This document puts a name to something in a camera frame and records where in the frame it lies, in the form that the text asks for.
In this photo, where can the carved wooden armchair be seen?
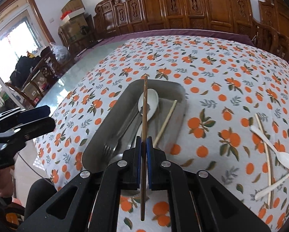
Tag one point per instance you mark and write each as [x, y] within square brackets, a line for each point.
[280, 17]

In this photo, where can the brown wooden chopstick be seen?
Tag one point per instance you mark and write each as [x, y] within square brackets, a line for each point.
[144, 116]

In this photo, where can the person's left forearm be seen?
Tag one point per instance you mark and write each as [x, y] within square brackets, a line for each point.
[6, 215]

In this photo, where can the white plastic spoon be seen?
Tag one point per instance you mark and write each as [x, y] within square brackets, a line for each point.
[272, 187]
[284, 160]
[152, 99]

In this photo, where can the metal spoon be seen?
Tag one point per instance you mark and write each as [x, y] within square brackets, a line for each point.
[132, 125]

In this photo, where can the person's left hand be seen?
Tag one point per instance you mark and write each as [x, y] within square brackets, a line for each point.
[2, 185]

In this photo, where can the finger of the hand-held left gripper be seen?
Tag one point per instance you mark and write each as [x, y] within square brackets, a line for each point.
[39, 112]
[41, 128]

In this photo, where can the rectangular metal tray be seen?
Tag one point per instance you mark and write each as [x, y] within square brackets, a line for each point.
[168, 94]

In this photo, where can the white plastic bag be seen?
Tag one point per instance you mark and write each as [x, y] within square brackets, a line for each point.
[59, 52]

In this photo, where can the person's leg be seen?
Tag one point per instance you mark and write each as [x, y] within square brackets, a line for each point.
[40, 198]

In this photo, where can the brown cardboard box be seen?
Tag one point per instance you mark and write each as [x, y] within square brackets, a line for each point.
[73, 4]

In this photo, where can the metal fork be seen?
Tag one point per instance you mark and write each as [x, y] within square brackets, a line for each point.
[109, 148]

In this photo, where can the wooden framed window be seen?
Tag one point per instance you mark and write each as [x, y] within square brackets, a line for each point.
[11, 48]

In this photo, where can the purple sofa cushion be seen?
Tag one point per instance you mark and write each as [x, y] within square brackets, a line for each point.
[183, 32]

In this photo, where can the dark wooden chair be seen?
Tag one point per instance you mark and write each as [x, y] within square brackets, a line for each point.
[64, 38]

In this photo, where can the light bamboo chopstick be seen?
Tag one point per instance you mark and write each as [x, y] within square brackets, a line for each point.
[166, 122]
[261, 130]

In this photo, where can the large printed cardboard box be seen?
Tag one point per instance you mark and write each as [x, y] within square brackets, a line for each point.
[74, 29]

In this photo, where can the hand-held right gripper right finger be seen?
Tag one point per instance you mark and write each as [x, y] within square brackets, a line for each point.
[149, 149]

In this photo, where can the red and white box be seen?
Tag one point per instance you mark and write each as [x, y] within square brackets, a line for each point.
[71, 15]

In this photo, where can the carved wooden sofa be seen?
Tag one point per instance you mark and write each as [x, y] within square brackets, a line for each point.
[173, 7]

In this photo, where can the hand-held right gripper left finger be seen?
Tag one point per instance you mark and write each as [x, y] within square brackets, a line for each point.
[139, 149]

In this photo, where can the black bag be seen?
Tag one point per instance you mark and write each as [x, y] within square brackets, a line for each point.
[23, 70]

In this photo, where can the wooden lattice chair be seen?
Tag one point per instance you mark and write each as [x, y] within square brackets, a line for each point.
[45, 70]

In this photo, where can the orange print tablecloth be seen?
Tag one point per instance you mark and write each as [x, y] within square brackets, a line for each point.
[207, 77]

